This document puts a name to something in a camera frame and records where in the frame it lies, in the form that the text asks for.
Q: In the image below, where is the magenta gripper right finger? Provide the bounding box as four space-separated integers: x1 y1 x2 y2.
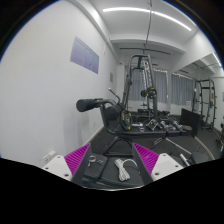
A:
132 142 185 186

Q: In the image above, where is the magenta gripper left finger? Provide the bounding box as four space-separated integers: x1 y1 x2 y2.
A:
41 143 92 182

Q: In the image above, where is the black power bank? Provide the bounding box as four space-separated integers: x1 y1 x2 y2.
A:
84 153 108 179

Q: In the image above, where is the black padded weight bench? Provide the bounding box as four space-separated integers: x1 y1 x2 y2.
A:
75 97 214 188

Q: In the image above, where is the black multi-gym machine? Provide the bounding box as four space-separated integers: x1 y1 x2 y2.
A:
121 54 158 131

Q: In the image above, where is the grey window curtain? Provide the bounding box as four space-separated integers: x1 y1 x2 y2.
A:
129 70 194 106

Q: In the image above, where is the black power rack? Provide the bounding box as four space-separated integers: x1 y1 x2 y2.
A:
192 78 217 132

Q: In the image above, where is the long ceiling light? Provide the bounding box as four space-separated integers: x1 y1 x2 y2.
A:
102 6 193 32

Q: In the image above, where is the silver key ring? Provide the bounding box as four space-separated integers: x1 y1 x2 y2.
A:
87 155 104 167

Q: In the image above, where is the white wall socket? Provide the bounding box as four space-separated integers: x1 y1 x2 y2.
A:
42 150 56 163

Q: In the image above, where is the white coiled charger cable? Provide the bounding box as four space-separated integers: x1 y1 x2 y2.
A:
114 158 139 182

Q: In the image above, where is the purple wall poster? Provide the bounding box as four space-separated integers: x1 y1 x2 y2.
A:
70 37 99 73

